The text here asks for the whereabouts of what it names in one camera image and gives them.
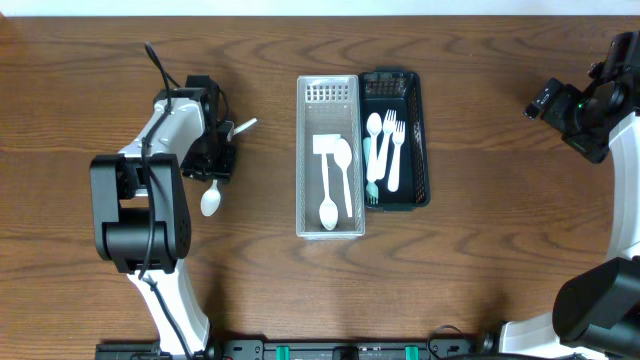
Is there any white disposable spoon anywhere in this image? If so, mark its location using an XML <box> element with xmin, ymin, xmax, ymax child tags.
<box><xmin>200</xmin><ymin>179</ymin><xmax>221</xmax><ymax>217</ymax></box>
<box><xmin>333</xmin><ymin>138</ymin><xmax>353</xmax><ymax>218</ymax></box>
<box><xmin>228</xmin><ymin>118</ymin><xmax>258</xmax><ymax>140</ymax></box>
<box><xmin>319</xmin><ymin>153</ymin><xmax>338</xmax><ymax>231</ymax></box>

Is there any mint green plastic fork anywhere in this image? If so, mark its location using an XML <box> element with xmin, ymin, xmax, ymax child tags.
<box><xmin>363</xmin><ymin>137</ymin><xmax>379</xmax><ymax>205</ymax></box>

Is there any white plastic toddler spoon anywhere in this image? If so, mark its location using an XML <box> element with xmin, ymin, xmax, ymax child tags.
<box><xmin>366</xmin><ymin>112</ymin><xmax>382</xmax><ymax>182</ymax></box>

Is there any white plastic fork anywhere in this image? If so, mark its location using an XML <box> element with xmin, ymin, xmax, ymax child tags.
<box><xmin>387</xmin><ymin>121</ymin><xmax>405</xmax><ymax>192</ymax></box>
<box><xmin>376</xmin><ymin>109</ymin><xmax>396</xmax><ymax>180</ymax></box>

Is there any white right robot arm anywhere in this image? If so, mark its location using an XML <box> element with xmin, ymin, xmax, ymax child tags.
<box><xmin>485</xmin><ymin>32</ymin><xmax>639</xmax><ymax>359</ymax></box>

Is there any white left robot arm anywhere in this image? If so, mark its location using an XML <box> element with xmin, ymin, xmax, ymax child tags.
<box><xmin>89</xmin><ymin>75</ymin><xmax>236</xmax><ymax>359</ymax></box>

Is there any white label sticker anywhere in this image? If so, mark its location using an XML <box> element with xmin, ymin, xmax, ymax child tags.
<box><xmin>312</xmin><ymin>134</ymin><xmax>341</xmax><ymax>155</ymax></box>

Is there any clear plastic basket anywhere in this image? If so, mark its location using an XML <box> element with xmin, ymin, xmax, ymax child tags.
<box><xmin>296</xmin><ymin>75</ymin><xmax>365</xmax><ymax>240</ymax></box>

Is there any dark green plastic basket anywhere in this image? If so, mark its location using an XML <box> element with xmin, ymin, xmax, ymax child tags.
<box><xmin>358</xmin><ymin>67</ymin><xmax>431</xmax><ymax>211</ymax></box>

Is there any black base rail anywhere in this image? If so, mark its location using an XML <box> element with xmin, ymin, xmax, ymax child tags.
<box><xmin>94</xmin><ymin>324</ymin><xmax>501</xmax><ymax>360</ymax></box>

